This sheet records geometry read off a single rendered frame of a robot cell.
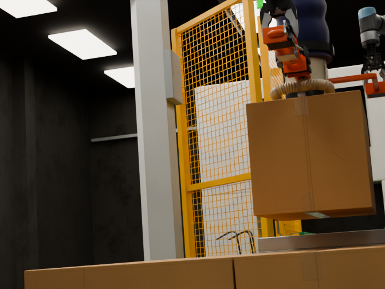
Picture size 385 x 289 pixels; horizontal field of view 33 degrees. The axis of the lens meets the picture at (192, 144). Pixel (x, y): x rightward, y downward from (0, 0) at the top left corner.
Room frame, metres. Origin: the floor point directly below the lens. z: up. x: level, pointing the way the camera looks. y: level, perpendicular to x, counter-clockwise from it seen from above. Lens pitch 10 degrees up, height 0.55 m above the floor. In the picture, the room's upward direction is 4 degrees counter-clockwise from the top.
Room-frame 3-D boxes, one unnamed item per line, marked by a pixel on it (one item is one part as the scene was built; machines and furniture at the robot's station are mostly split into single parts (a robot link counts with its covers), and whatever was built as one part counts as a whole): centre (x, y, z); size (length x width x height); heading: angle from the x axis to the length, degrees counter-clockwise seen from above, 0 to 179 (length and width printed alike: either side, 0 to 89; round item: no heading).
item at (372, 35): (2.71, -0.80, 1.42); 0.08 x 0.08 x 0.05
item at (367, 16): (2.72, -0.80, 1.50); 0.09 x 0.08 x 0.11; 129
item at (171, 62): (3.84, 0.09, 1.62); 0.20 x 0.05 x 0.30; 165
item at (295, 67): (2.29, -0.39, 1.20); 0.10 x 0.08 x 0.06; 73
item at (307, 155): (2.52, -0.47, 0.87); 0.60 x 0.40 x 0.40; 164
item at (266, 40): (1.96, -0.28, 1.20); 0.08 x 0.07 x 0.05; 163
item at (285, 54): (2.08, -0.33, 1.19); 0.07 x 0.07 x 0.04; 73
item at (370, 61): (2.71, -0.79, 1.34); 0.09 x 0.08 x 0.12; 163
